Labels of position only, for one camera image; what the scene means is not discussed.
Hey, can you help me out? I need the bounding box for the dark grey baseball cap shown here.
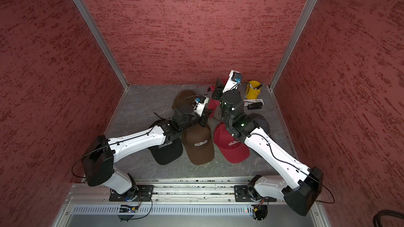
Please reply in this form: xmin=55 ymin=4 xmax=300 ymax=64
xmin=250 ymin=113 xmax=270 ymax=135

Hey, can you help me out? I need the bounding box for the red baseball cap back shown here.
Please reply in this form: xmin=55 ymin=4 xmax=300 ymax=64
xmin=195 ymin=82 xmax=219 ymax=118

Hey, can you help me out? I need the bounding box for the yellow plastic bucket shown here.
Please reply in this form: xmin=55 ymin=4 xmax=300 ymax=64
xmin=246 ymin=81 xmax=263 ymax=99

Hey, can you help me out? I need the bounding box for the white toothpaste box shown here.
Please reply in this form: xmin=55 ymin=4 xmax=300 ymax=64
xmin=244 ymin=98 xmax=264 ymax=106

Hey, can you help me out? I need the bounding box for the brown baseball cap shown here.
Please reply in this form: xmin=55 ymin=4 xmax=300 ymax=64
xmin=182 ymin=124 xmax=215 ymax=165
xmin=171 ymin=90 xmax=197 ymax=110

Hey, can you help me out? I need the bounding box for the red baseball cap front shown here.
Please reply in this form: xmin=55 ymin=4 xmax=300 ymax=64
xmin=213 ymin=123 xmax=250 ymax=164

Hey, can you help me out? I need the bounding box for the aluminium corner post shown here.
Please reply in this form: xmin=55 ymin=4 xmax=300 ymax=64
xmin=73 ymin=0 xmax=129 ymax=91
xmin=269 ymin=0 xmax=318 ymax=92

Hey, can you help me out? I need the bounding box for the aluminium corner post right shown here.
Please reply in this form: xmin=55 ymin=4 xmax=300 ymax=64
xmin=269 ymin=0 xmax=318 ymax=92

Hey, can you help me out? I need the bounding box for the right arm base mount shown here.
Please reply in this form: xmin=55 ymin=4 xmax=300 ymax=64
xmin=234 ymin=185 xmax=277 ymax=203

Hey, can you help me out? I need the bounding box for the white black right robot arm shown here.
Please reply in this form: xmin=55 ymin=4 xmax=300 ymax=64
xmin=212 ymin=79 xmax=324 ymax=216

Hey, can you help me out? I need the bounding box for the small black device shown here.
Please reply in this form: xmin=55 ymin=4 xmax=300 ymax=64
xmin=247 ymin=102 xmax=263 ymax=110

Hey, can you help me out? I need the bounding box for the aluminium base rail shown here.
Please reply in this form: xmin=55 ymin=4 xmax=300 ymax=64
xmin=75 ymin=176 xmax=319 ymax=206

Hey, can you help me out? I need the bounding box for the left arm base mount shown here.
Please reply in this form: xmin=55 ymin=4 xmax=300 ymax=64
xmin=109 ymin=185 xmax=155 ymax=203

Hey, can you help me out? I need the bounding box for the black baseball cap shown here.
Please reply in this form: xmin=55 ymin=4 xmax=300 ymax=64
xmin=148 ymin=138 xmax=183 ymax=166

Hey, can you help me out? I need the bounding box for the aluminium corner post left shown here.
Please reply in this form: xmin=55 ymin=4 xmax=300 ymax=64
xmin=73 ymin=0 xmax=129 ymax=91

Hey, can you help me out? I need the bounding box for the black cable bundle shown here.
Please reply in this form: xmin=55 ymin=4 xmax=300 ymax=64
xmin=372 ymin=209 xmax=404 ymax=227

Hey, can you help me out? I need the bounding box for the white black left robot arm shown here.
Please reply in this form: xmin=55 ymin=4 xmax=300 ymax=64
xmin=81 ymin=104 xmax=213 ymax=195

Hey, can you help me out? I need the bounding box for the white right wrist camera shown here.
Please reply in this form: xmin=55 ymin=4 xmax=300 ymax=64
xmin=223 ymin=70 xmax=243 ymax=93

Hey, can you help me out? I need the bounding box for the red baseball cap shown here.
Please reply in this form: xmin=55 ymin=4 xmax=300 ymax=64
xmin=213 ymin=123 xmax=250 ymax=164
xmin=195 ymin=82 xmax=219 ymax=118

